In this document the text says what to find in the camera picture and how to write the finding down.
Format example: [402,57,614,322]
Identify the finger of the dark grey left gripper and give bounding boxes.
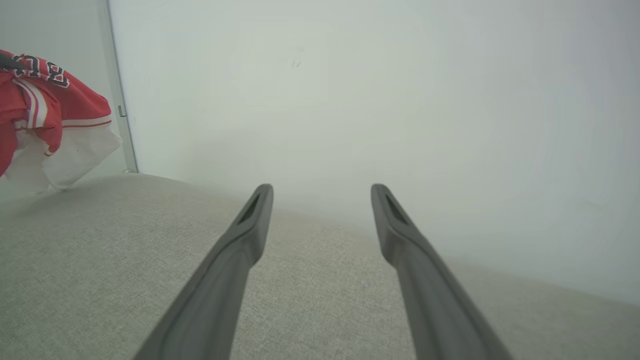
[0,52,29,71]

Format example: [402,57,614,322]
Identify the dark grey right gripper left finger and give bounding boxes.
[132,183,275,360]

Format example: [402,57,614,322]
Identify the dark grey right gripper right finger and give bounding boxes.
[370,183,514,360]

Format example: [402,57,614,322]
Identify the red and white basketball jersey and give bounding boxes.
[0,49,123,193]

